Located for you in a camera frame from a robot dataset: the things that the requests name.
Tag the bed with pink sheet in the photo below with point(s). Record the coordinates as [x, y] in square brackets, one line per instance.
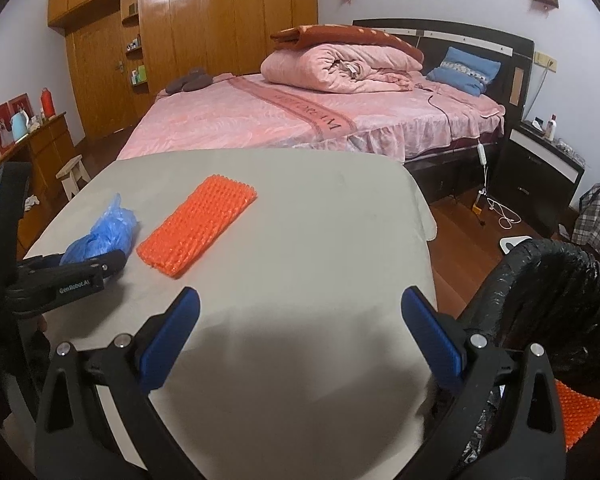
[260, 120]

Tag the white wooden stool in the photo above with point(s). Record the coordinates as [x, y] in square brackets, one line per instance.
[73, 172]

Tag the black white nightstand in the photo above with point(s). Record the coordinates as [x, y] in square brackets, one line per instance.
[535, 180]

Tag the folded pink quilt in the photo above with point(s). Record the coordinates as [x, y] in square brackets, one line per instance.
[310, 67]

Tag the light blue kettle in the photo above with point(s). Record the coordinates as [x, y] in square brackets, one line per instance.
[19, 127]

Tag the black bag-lined trash bin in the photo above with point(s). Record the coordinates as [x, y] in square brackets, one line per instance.
[555, 280]

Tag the red-brown dotted blanket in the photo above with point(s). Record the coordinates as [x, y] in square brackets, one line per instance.
[340, 35]

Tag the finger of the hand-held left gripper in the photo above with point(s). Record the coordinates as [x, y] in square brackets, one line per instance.
[44, 261]
[108, 262]

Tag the dark wooden headboard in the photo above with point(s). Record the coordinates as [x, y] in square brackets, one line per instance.
[470, 35]

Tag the white blanket controller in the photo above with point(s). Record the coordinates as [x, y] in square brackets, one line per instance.
[482, 154]

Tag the white floor scale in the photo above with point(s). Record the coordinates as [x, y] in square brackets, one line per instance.
[515, 244]

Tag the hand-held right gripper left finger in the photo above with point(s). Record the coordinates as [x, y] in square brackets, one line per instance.
[172, 332]

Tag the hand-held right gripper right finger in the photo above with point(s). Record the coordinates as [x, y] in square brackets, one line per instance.
[430, 335]

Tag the yellow wall socket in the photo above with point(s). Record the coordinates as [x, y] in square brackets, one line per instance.
[546, 60]

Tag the blue pillow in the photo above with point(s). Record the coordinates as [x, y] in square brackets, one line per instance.
[462, 71]

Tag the red thermos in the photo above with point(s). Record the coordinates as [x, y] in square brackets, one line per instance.
[47, 105]

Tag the plaid clothes pile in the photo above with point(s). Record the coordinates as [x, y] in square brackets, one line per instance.
[597, 215]

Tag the blue plastic bag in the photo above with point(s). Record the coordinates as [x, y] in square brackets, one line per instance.
[104, 232]

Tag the white bottle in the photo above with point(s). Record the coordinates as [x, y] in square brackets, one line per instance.
[551, 129]

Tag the orange foam net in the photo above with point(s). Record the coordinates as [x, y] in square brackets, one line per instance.
[577, 412]
[199, 232]

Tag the wooden side cabinet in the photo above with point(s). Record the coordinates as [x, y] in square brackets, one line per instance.
[44, 145]

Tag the brown wooden wardrobe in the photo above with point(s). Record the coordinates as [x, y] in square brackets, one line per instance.
[204, 35]

